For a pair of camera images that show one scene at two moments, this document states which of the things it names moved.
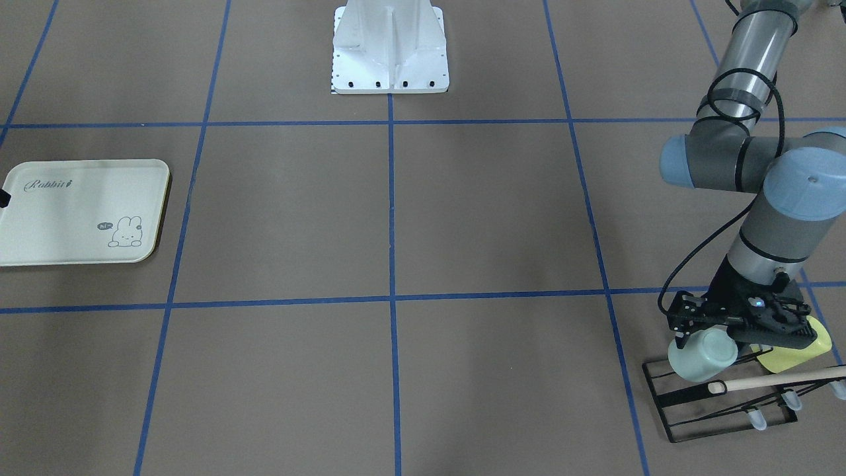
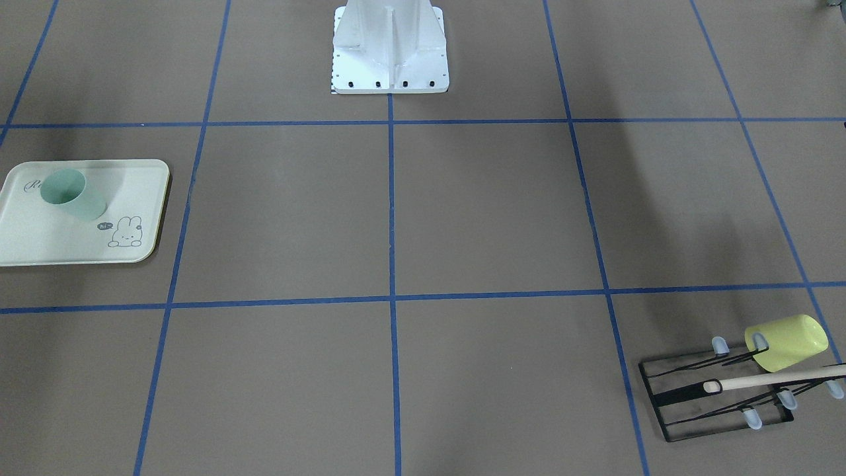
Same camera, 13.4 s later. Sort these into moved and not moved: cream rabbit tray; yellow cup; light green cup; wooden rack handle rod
Moved: light green cup
Not moved: yellow cup; cream rabbit tray; wooden rack handle rod
